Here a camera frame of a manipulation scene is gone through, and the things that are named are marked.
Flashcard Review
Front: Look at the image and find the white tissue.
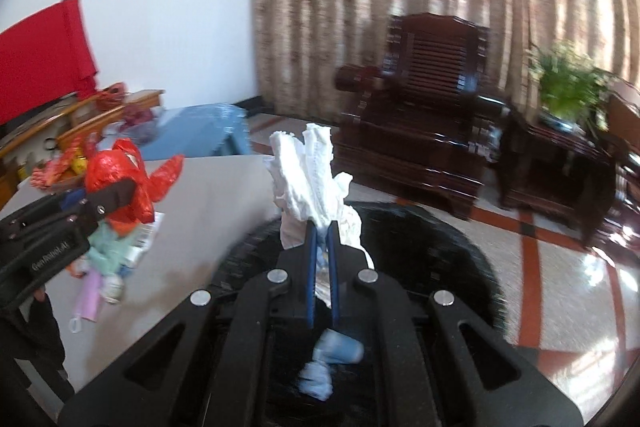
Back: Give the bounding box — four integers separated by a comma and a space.
265, 124, 364, 308

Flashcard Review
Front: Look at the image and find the green rubber glove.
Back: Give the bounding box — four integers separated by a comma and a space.
86, 223, 136, 277

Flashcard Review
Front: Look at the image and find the red plastic bag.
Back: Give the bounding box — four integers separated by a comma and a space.
85, 139, 184, 237

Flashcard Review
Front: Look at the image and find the blue white paper cup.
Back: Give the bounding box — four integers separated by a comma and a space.
312, 329, 364, 364

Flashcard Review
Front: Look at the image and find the glass bowl of snacks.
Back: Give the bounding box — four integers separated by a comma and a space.
29, 132, 99, 190

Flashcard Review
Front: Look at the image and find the white blue medicine box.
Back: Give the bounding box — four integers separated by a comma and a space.
117, 211, 164, 277

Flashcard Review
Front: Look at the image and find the wooden tv cabinet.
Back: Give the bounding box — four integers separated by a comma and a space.
1, 90, 164, 206

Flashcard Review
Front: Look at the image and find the glass bowl of apples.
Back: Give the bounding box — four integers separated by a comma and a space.
103, 104, 164, 146

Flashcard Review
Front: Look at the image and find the dark wooden armchair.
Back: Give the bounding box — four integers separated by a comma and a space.
333, 13, 506, 219

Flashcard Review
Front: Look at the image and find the red cloth cover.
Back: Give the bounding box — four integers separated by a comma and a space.
0, 0, 98, 124

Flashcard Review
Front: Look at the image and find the dark wooden side table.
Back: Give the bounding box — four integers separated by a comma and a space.
496, 108, 627, 246

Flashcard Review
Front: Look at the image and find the green potted plant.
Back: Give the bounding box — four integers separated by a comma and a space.
529, 41, 610, 126

